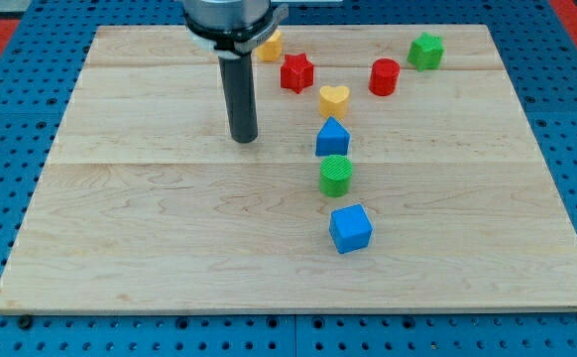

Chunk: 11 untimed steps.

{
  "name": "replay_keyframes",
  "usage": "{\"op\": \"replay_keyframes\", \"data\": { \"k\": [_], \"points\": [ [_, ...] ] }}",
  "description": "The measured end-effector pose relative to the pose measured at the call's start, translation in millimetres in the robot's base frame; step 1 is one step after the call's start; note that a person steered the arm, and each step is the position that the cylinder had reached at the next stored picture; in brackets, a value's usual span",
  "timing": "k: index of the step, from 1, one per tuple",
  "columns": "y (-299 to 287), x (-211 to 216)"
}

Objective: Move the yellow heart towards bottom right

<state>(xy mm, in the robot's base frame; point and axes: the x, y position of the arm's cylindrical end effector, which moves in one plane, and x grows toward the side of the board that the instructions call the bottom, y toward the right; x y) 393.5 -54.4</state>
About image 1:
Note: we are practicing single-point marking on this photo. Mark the grey clamp tool mount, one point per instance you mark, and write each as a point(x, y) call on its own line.
point(232, 28)

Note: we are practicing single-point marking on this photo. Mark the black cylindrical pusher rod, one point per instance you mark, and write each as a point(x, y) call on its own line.
point(239, 92)

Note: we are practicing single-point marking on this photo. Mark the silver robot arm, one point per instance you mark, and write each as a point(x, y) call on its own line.
point(233, 29)

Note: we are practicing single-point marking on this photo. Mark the yellow heart block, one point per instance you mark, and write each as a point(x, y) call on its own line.
point(333, 101)

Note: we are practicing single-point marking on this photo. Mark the yellow pentagon block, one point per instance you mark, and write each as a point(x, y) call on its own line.
point(272, 48)

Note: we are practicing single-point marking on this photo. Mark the red star block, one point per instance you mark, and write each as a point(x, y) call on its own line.
point(297, 73)

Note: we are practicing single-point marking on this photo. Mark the blue triangle block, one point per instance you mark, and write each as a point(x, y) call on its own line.
point(332, 139)

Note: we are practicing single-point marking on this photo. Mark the green cylinder block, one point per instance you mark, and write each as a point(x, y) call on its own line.
point(335, 175)

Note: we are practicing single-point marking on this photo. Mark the red cylinder block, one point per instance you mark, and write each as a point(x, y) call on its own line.
point(384, 77)

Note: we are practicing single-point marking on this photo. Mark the light wooden board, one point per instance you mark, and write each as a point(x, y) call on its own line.
point(146, 205)

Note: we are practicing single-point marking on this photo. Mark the green star block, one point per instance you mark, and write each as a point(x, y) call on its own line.
point(425, 52)

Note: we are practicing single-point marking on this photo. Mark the blue cube block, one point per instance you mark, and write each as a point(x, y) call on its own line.
point(350, 228)

